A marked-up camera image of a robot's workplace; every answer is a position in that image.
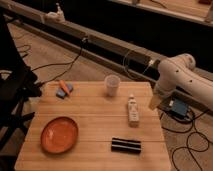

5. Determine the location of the white lotion bottle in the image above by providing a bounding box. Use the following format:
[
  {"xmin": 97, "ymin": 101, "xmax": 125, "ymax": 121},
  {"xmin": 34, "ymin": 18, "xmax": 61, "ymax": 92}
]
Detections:
[{"xmin": 127, "ymin": 94, "xmax": 139, "ymax": 127}]

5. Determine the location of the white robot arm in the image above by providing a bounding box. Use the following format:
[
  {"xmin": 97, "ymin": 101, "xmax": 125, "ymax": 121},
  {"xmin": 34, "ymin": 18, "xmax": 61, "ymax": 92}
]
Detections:
[{"xmin": 149, "ymin": 53, "xmax": 213, "ymax": 111}]

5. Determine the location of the blue power box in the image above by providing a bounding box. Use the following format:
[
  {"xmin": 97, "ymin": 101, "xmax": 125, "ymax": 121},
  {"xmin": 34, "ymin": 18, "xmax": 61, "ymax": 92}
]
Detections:
[{"xmin": 169, "ymin": 99, "xmax": 188, "ymax": 118}]

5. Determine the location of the clear plastic cup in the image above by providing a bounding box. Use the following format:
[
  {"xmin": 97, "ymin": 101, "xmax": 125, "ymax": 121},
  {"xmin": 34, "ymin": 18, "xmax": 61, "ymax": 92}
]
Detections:
[{"xmin": 104, "ymin": 75, "xmax": 120, "ymax": 97}]

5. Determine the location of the black striped box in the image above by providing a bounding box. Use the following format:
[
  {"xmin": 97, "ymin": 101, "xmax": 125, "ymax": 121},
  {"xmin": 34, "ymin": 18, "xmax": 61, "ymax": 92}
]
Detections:
[{"xmin": 111, "ymin": 137, "xmax": 141, "ymax": 154}]

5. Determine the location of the orange carrot toy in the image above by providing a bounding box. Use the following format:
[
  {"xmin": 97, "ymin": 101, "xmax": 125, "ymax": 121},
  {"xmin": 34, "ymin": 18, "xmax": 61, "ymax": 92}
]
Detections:
[{"xmin": 59, "ymin": 80, "xmax": 70, "ymax": 96}]

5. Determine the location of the blue sponge block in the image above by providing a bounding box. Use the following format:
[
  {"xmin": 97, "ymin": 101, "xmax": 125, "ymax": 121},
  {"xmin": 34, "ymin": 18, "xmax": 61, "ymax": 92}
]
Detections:
[{"xmin": 56, "ymin": 84, "xmax": 73, "ymax": 99}]

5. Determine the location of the orange plate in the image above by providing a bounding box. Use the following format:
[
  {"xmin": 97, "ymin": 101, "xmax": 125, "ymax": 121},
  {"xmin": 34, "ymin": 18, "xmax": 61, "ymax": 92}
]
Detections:
[{"xmin": 40, "ymin": 117, "xmax": 78, "ymax": 154}]

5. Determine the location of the black floor cable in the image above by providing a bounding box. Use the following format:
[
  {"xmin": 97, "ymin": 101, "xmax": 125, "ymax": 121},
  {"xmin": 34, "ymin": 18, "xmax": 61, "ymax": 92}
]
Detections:
[{"xmin": 159, "ymin": 109, "xmax": 213, "ymax": 171}]

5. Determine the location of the black cable from rail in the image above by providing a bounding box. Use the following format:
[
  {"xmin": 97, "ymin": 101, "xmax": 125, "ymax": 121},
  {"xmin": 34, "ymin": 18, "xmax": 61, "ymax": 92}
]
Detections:
[{"xmin": 31, "ymin": 36, "xmax": 89, "ymax": 84}]

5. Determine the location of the long metal rail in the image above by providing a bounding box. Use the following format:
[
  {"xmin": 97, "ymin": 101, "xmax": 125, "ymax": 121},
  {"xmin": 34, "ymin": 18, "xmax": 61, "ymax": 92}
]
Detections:
[{"xmin": 0, "ymin": 0, "xmax": 213, "ymax": 83}]

